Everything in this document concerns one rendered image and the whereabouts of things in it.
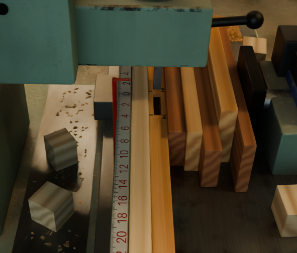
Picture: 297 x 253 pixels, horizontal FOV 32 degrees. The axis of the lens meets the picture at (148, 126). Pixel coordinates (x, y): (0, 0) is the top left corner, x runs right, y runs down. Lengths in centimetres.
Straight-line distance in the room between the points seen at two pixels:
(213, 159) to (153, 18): 15
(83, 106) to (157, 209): 37
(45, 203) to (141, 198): 18
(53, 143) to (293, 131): 31
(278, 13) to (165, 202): 250
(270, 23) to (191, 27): 229
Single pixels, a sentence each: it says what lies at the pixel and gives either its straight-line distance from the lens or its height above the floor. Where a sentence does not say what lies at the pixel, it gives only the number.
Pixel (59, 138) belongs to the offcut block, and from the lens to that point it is 70.
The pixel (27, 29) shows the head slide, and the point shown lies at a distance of 50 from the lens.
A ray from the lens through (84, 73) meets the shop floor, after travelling 233.
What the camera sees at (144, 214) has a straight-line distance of 46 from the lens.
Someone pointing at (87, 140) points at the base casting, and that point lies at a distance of 76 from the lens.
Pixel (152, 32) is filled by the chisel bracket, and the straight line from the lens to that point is 53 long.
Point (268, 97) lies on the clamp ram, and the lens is 60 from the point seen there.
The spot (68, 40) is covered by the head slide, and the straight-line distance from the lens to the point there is 50.
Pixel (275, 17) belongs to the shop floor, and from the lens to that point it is 288.
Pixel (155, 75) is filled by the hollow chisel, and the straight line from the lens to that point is 59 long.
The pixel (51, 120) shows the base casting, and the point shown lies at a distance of 80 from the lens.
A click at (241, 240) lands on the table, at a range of 52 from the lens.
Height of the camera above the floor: 130
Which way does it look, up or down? 40 degrees down
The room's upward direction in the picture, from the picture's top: 2 degrees clockwise
